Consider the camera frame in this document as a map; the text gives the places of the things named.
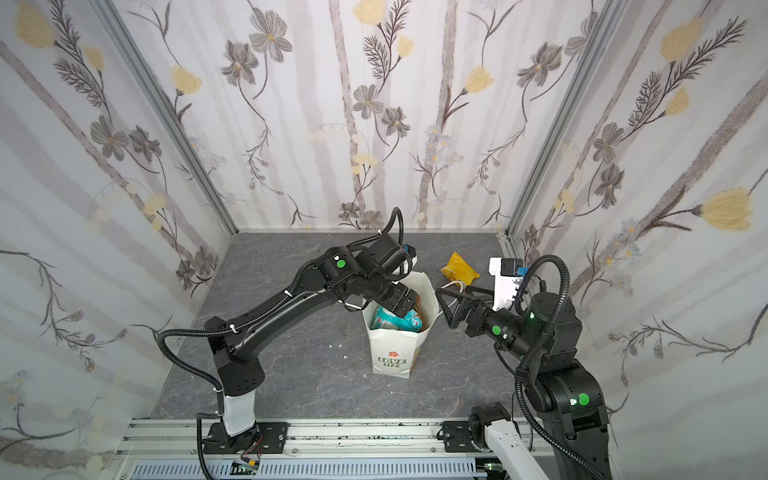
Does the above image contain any teal candy bag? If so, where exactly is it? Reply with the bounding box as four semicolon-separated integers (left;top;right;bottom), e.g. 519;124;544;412
370;306;423;333

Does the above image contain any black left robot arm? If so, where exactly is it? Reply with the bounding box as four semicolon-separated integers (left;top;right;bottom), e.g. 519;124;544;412
204;208;418;440

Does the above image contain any small green circuit board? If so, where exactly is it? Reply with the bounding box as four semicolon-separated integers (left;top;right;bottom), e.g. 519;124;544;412
230;459;260;476

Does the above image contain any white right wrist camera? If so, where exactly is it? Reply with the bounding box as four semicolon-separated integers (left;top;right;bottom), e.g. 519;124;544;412
489;257;523;311

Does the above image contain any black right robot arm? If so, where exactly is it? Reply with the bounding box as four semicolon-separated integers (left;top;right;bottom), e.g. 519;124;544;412
436;287;611;479

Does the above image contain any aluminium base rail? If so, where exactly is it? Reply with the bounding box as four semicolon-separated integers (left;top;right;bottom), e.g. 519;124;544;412
113;417;613;480

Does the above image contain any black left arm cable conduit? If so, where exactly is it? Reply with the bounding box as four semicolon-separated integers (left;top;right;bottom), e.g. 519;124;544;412
154;287;313;480

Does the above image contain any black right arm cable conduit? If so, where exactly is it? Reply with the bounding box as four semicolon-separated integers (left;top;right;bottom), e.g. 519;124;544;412
513;254;607;480

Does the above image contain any white paper shopping bag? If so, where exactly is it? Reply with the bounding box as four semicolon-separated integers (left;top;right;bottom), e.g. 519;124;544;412
363;272;444;379

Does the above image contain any yellow snack packet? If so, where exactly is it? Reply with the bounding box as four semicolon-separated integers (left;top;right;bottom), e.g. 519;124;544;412
440;252;480;286

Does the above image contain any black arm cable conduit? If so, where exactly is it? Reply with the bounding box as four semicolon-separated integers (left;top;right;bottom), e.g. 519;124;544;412
513;254;607;480
154;287;313;480

